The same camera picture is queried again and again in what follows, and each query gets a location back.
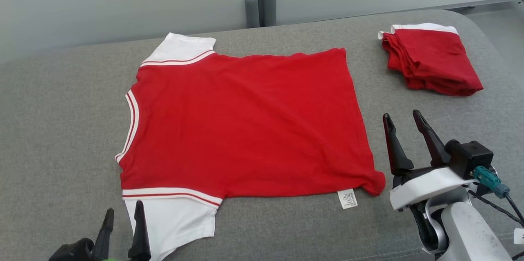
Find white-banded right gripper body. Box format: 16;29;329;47
389;166;478;212

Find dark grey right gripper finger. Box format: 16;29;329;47
413;110;451;168
383;113;414;176

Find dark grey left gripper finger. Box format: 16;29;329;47
128;200;151;261
94;208;115;260

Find red Bulls 23 shorts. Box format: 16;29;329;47
377;23;485;97

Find red jersey with white sleeves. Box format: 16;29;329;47
115;33;386;261

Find teal cable connector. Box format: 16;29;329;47
471;166;510;198

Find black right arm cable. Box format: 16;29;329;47
463;185;524;229

